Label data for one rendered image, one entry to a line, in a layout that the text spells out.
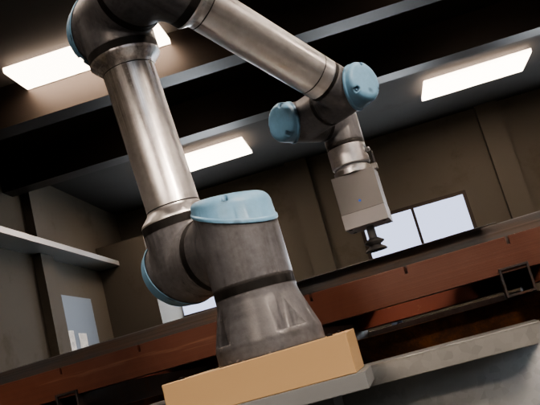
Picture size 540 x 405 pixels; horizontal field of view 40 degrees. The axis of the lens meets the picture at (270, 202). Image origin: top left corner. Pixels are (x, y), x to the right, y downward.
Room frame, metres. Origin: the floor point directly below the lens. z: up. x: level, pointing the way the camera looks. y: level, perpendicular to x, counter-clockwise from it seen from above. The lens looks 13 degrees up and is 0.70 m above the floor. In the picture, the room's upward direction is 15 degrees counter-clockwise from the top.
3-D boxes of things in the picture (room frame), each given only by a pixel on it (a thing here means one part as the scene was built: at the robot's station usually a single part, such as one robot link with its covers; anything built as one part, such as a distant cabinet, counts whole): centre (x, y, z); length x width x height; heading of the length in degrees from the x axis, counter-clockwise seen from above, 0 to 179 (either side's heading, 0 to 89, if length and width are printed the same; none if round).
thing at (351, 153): (1.38, -0.17, 1.06); 0.08 x 0.08 x 0.05
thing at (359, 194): (1.39, -0.18, 0.98); 0.10 x 0.09 x 0.16; 166
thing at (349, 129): (1.38, -0.17, 1.14); 0.09 x 0.08 x 0.11; 130
